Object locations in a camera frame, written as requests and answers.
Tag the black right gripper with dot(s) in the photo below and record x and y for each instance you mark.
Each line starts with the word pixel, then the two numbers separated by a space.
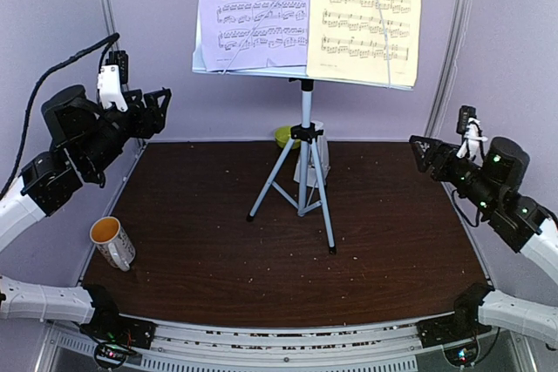
pixel 437 148

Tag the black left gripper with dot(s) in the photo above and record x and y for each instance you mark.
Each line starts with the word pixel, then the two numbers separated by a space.
pixel 154 120

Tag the white metronome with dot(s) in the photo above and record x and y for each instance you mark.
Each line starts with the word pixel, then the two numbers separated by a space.
pixel 323 150

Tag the white perforated music stand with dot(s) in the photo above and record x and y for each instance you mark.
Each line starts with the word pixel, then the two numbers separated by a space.
pixel 306 132

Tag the purple sheet music page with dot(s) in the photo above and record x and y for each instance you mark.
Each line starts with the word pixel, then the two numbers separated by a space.
pixel 253 34

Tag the yellow sheet music page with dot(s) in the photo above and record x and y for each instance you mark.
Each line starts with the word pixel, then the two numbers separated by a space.
pixel 373 42

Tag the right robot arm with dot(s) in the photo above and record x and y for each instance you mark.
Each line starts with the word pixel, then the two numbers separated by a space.
pixel 526 226

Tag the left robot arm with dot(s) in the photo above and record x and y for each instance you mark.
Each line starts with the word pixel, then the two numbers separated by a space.
pixel 85 140

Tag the green plastic bowl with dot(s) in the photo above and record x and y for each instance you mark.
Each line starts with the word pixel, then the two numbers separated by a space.
pixel 282 135

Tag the patterned ceramic mug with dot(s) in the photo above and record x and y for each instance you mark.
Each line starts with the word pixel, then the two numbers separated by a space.
pixel 114 244

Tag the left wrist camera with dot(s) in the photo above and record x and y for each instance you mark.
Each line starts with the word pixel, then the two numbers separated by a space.
pixel 112 75

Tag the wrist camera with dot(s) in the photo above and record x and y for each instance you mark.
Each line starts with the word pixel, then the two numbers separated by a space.
pixel 472 138
pixel 112 75

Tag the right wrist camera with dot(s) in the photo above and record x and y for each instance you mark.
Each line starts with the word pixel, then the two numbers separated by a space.
pixel 472 138

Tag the right aluminium corner post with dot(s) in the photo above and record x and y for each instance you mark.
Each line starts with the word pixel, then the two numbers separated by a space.
pixel 449 70

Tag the metal front base rail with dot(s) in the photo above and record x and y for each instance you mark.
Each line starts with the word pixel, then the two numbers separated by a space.
pixel 384 346

